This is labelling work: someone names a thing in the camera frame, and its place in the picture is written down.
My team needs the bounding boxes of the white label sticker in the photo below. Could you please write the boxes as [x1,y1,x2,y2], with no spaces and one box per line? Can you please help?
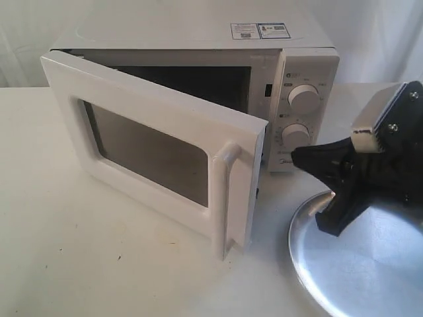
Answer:
[231,23,260,40]

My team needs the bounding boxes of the white control knob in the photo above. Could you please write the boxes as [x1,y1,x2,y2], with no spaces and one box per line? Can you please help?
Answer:
[288,85,320,113]
[281,123,310,151]

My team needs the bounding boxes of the blue label sticker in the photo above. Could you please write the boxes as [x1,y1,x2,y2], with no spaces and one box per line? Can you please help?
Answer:
[257,22,291,40]

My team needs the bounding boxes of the upper white control knob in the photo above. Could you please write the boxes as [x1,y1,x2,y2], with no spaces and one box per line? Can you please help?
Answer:
[288,85,320,113]

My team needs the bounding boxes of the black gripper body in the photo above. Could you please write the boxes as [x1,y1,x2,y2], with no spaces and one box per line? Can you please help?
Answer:
[343,108,423,202]

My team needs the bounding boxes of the white microwave oven body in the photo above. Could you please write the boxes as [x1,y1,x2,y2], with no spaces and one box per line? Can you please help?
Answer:
[42,18,340,172]

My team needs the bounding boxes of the white microwave door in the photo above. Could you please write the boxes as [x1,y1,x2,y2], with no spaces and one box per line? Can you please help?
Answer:
[41,50,268,260]

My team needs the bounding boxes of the lower white control knob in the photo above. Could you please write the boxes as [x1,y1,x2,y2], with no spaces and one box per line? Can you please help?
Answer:
[281,123,310,151]

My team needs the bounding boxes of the round steel tray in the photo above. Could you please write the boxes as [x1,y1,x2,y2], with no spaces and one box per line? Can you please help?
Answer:
[288,192,422,316]

